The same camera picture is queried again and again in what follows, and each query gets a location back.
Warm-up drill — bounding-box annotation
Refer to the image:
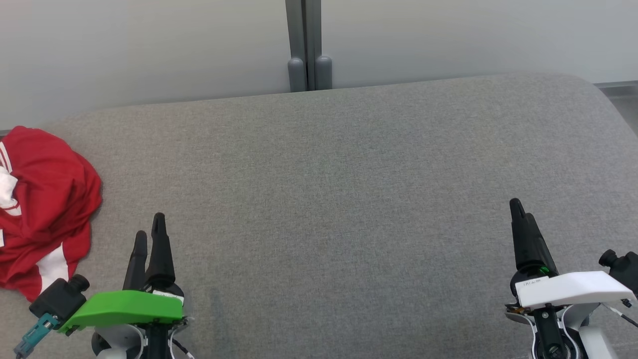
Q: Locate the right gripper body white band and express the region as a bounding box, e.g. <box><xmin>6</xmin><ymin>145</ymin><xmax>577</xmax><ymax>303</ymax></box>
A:
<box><xmin>506</xmin><ymin>264</ymin><xmax>636</xmax><ymax>359</ymax></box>

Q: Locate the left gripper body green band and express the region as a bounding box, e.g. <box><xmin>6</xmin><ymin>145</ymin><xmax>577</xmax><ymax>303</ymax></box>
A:
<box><xmin>59</xmin><ymin>284</ymin><xmax>190</xmax><ymax>359</ymax></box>

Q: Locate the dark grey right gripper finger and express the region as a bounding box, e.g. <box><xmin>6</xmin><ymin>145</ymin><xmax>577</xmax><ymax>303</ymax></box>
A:
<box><xmin>509</xmin><ymin>198</ymin><xmax>531</xmax><ymax>270</ymax></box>
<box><xmin>526</xmin><ymin>213</ymin><xmax>558</xmax><ymax>272</ymax></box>

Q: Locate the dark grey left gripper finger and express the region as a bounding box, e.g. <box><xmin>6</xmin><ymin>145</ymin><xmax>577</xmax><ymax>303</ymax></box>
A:
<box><xmin>146</xmin><ymin>213</ymin><xmax>176</xmax><ymax>290</ymax></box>
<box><xmin>123</xmin><ymin>230</ymin><xmax>149</xmax><ymax>291</ymax></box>

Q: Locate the red jersey shirt number print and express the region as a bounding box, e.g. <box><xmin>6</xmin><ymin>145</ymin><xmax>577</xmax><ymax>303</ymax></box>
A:
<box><xmin>0</xmin><ymin>126</ymin><xmax>103</xmax><ymax>245</ymax></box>

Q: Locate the grey partition post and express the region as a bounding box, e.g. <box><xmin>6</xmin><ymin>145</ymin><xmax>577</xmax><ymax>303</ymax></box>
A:
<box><xmin>285</xmin><ymin>0</ymin><xmax>333</xmax><ymax>93</ymax></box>

